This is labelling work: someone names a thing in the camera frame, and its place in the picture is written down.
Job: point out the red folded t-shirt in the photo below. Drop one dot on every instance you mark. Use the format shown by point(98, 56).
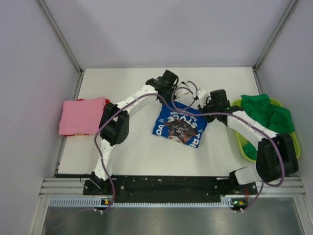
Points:
point(106, 100)

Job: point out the green t-shirt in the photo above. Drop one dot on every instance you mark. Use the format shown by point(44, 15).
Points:
point(270, 114)

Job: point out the grey cable duct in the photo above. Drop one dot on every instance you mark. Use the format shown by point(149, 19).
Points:
point(102, 203)

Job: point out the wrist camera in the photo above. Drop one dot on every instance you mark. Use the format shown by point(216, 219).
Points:
point(202, 96)
point(185, 87)

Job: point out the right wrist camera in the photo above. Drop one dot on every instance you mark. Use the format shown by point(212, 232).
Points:
point(202, 96)

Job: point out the pink folded t-shirt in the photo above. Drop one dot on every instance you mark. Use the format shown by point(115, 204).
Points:
point(78, 115)

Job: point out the lime green plastic tray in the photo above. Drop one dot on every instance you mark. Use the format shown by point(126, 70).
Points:
point(241, 141)

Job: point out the blue t-shirt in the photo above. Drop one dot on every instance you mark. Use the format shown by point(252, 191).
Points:
point(186, 129)

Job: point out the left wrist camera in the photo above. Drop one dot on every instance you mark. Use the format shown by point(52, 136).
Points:
point(185, 87)

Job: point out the aluminium frame rail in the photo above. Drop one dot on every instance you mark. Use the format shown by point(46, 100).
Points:
point(59, 35)

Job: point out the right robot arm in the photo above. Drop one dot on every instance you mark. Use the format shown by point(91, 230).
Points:
point(276, 155)

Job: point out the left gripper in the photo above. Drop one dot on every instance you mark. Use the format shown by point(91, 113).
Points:
point(170, 87)

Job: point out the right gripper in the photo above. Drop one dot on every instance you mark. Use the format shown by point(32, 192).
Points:
point(204, 109)

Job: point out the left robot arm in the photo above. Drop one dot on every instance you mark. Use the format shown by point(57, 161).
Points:
point(115, 121)

